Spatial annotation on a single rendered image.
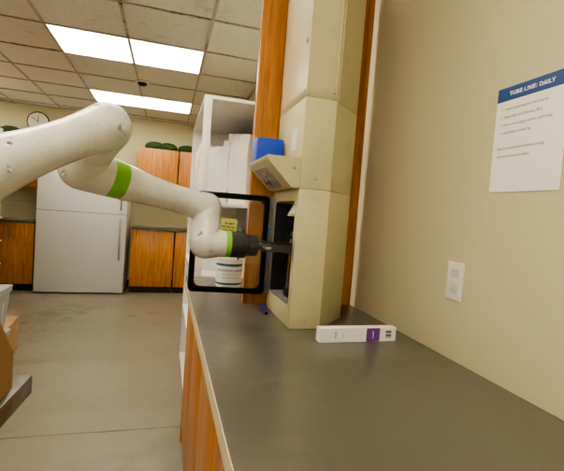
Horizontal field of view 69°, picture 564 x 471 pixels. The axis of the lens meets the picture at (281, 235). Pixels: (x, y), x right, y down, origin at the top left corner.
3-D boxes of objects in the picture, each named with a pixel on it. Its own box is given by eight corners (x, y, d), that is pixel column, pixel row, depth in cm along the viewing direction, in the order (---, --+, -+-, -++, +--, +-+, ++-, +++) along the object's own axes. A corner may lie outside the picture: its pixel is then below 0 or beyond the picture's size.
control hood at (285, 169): (274, 192, 165) (276, 166, 164) (299, 188, 134) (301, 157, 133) (246, 189, 162) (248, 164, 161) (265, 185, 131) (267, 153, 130)
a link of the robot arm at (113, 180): (68, 159, 105) (67, 129, 111) (49, 191, 111) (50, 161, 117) (135, 180, 117) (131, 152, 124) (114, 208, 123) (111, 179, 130)
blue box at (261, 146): (275, 165, 163) (277, 143, 162) (282, 164, 153) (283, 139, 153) (251, 164, 160) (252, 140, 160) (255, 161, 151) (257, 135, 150)
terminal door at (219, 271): (263, 294, 165) (270, 195, 163) (186, 291, 161) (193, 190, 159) (263, 293, 166) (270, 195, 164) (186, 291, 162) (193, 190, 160)
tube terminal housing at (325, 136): (323, 306, 174) (337, 124, 170) (356, 328, 143) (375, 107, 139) (266, 306, 167) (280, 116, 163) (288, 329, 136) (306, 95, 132)
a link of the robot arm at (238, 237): (226, 258, 147) (230, 261, 139) (229, 225, 147) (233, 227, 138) (242, 259, 149) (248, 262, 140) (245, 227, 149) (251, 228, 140)
